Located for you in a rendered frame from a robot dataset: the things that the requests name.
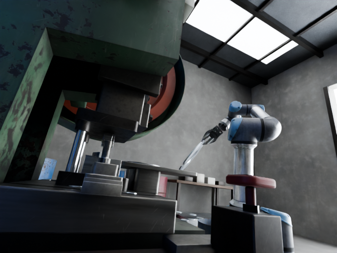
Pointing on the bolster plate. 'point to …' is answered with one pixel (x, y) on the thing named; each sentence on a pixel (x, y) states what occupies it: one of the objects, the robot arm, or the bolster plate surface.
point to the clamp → (103, 176)
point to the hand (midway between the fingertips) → (202, 143)
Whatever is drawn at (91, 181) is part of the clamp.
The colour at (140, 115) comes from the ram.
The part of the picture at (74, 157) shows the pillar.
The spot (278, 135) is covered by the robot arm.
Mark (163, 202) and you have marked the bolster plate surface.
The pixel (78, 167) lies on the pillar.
